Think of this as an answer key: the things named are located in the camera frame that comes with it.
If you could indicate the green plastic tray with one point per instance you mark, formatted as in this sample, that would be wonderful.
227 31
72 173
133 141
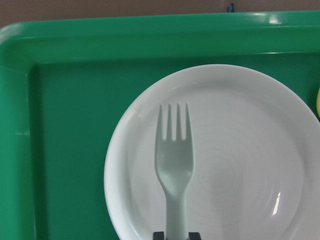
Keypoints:
64 84

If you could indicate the yellow plastic spoon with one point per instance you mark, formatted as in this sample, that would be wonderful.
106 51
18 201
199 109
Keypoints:
318 103

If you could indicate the pale green plastic fork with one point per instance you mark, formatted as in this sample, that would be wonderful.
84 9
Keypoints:
174 166

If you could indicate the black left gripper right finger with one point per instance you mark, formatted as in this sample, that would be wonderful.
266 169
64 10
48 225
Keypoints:
194 236

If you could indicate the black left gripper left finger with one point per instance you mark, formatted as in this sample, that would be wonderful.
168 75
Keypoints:
158 235

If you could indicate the white round plate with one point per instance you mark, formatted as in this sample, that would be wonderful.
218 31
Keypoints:
257 158

